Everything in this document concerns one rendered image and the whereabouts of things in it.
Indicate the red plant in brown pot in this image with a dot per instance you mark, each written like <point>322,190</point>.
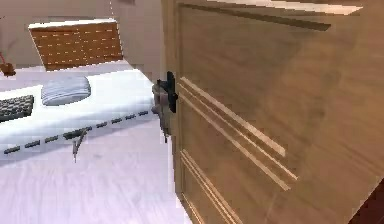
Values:
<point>6,68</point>

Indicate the wooden room door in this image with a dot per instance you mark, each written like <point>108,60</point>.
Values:
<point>266,116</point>

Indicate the white bed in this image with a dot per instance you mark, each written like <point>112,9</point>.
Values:
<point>110,96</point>

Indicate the grey striped pillow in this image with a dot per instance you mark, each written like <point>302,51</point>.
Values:
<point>66,90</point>

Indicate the brown chest of drawers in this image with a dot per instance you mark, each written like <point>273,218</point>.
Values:
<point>77,45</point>

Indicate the dark grey checked pillow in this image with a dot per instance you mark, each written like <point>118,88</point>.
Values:
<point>15,107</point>

